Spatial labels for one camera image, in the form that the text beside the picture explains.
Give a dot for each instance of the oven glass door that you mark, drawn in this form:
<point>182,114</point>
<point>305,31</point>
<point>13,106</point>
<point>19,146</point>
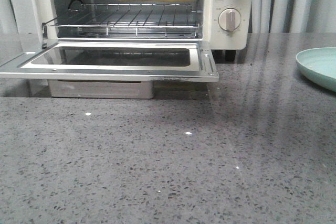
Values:
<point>115,61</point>

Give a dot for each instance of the grey curtain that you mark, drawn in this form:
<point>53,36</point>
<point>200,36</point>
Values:
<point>267,16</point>

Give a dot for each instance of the white Toshiba toaster oven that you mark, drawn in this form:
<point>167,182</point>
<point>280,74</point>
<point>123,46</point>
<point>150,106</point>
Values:
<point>223,44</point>

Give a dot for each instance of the light green plate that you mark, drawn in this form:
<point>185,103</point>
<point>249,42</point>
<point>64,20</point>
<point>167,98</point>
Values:
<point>318,65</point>

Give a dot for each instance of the metal oven wire rack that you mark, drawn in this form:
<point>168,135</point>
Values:
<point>128,20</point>

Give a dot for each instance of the lower oven control knob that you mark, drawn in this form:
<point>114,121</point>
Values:
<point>229,19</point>

